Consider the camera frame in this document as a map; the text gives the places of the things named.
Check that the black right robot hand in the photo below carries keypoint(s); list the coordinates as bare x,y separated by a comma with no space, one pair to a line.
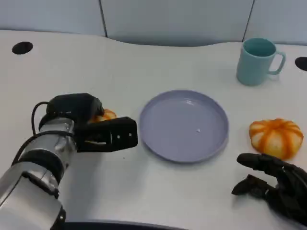
290,191

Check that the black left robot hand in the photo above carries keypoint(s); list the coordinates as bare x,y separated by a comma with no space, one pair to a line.
74,106

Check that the orange and white bread roll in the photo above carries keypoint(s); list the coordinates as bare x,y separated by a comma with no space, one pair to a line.
275,137
108,114

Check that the grey-blue desk partition panel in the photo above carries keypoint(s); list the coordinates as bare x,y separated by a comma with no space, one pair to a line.
48,14
280,16
175,19

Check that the lilac plate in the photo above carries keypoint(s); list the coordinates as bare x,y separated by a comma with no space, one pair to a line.
183,127

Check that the pale green mug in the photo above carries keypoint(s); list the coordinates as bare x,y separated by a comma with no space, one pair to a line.
251,69

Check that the dark robot torso edge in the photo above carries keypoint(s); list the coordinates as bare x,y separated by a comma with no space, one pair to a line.
120,226

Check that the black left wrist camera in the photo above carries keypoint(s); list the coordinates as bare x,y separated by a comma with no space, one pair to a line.
117,136

